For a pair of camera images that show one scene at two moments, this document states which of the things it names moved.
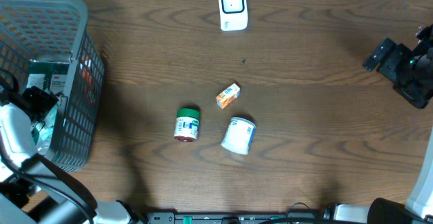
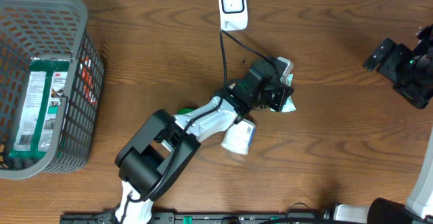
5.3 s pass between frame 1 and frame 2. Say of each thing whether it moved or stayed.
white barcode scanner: stayed
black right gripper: stayed
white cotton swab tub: stayed
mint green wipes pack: moved
